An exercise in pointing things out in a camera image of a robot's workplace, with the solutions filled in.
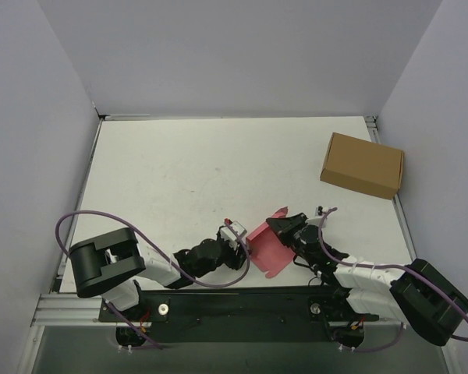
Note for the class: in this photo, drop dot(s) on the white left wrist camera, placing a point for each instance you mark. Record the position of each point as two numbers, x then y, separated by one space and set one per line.
232 231

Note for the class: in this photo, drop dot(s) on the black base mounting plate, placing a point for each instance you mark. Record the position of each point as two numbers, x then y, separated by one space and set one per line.
296 314

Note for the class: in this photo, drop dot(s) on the brown cardboard box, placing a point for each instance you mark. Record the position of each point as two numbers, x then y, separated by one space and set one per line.
361 166

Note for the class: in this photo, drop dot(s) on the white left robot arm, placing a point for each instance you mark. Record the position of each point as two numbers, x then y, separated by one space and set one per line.
105 265

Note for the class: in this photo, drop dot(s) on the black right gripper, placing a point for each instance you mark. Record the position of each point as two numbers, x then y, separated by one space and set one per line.
290 230

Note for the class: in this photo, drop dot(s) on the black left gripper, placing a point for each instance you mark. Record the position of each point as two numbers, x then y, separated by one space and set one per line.
238 259

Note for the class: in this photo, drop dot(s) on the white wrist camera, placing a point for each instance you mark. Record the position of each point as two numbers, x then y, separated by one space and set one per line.
232 231
320 212

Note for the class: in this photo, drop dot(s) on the aluminium frame rail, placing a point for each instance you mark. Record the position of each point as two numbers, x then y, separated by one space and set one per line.
67 310

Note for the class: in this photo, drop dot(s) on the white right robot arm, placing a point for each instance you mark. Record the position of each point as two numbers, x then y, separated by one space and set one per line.
416 294

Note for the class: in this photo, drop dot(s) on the pink paper box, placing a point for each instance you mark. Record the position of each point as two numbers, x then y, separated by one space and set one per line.
267 253

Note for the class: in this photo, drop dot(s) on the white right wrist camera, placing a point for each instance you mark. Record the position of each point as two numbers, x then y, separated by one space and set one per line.
320 212

